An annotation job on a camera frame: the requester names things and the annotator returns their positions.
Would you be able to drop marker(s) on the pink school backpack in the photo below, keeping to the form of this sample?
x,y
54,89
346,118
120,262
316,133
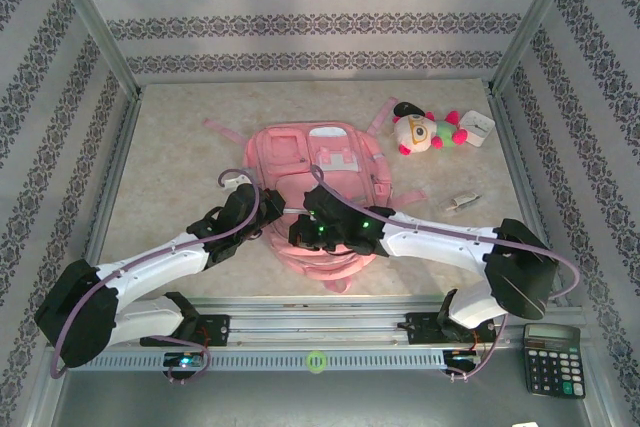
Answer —
x,y
285,152

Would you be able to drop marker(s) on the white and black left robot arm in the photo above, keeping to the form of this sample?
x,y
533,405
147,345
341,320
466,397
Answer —
x,y
150,267

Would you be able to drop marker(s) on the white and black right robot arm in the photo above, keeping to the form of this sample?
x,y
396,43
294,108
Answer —
x,y
440,242

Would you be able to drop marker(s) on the white plush toy with glasses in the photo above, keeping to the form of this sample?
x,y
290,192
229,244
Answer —
x,y
417,134

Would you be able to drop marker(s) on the small white pen-like item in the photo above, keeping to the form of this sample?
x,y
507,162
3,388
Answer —
x,y
460,201

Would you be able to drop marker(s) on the black computer mouse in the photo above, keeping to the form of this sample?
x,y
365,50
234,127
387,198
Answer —
x,y
407,109

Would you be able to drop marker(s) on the left controller board with LED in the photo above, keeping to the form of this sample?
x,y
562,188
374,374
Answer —
x,y
184,361

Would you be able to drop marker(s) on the controller board with led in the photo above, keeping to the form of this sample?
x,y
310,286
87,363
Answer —
x,y
184,361
462,359

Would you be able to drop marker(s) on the white square alarm clock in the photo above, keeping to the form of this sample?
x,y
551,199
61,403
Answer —
x,y
477,128

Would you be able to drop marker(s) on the right controller board with LED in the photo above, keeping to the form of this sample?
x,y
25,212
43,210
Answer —
x,y
462,359

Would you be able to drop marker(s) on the black desk calculator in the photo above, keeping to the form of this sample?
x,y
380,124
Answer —
x,y
554,362

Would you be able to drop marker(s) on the small white object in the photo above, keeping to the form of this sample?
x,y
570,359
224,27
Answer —
x,y
526,424

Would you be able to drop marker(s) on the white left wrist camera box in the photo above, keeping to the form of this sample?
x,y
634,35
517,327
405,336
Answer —
x,y
240,180

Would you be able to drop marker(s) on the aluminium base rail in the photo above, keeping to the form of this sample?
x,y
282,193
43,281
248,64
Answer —
x,y
310,329

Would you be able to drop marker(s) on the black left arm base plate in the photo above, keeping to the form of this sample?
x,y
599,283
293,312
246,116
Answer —
x,y
215,329

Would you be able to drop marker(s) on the aluminium side rail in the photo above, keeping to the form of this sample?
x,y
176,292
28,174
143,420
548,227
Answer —
x,y
515,167
117,182

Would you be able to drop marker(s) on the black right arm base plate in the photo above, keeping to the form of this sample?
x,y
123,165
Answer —
x,y
422,329

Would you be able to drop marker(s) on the aluminium frame post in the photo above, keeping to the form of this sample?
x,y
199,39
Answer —
x,y
535,17
90,17

